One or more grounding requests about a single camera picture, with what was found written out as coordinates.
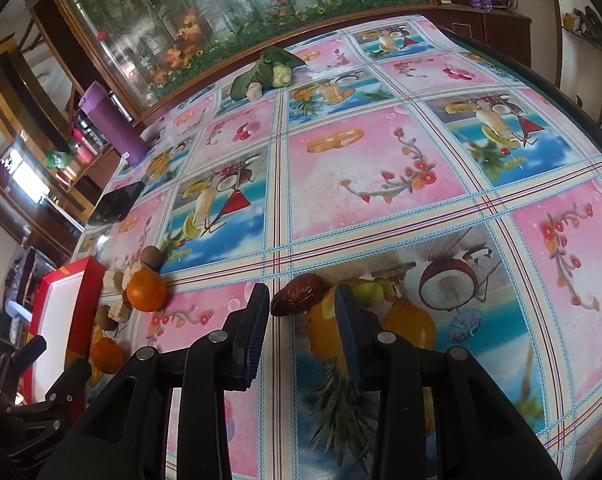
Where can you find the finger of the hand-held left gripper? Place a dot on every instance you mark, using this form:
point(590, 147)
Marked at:
point(66, 382)
point(26, 355)

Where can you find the pale cabbage stump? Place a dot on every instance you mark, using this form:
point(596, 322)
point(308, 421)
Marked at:
point(283, 75)

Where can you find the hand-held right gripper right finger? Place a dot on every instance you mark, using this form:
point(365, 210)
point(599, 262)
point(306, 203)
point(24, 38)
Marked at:
point(348, 340)

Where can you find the brown dried piece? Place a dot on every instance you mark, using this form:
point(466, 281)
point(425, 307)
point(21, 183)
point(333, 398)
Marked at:
point(147, 291)

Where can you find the red date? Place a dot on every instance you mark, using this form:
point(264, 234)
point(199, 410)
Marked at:
point(298, 296)

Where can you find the red box with white inside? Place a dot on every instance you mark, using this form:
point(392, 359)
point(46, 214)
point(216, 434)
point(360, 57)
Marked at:
point(63, 320)

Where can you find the pink bottle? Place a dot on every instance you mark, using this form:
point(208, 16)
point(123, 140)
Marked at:
point(82, 147)

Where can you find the small beige vegetable piece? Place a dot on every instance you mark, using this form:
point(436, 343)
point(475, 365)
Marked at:
point(254, 92)

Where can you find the fruit print tablecloth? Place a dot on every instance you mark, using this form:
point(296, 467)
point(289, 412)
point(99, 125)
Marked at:
point(371, 160)

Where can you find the wooden side cabinet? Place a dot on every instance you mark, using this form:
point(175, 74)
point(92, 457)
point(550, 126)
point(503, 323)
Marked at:
point(491, 35)

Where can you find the green bag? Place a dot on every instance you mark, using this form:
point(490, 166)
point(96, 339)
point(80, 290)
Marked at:
point(58, 161)

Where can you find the shoes on shelf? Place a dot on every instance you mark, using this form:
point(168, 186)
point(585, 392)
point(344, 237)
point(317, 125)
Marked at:
point(588, 25)

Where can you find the orange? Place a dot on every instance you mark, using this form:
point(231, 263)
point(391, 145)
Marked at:
point(107, 356)

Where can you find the purple tumbler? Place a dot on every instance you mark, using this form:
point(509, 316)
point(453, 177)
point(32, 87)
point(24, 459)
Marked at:
point(116, 125)

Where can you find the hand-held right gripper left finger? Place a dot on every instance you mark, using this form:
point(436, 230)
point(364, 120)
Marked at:
point(248, 340)

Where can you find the green leafy vegetable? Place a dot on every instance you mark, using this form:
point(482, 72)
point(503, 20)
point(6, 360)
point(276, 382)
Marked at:
point(261, 67)

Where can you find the flower glass wooden cabinet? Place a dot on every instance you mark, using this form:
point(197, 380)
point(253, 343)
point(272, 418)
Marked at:
point(181, 10)

